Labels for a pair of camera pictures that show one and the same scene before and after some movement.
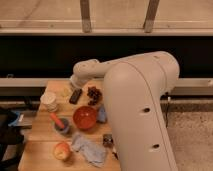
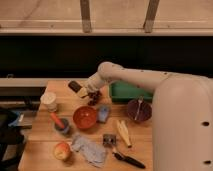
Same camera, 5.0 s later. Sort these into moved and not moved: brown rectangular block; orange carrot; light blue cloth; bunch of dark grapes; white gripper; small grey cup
Moved: white gripper; brown rectangular block
Not moved: light blue cloth; orange carrot; bunch of dark grapes; small grey cup
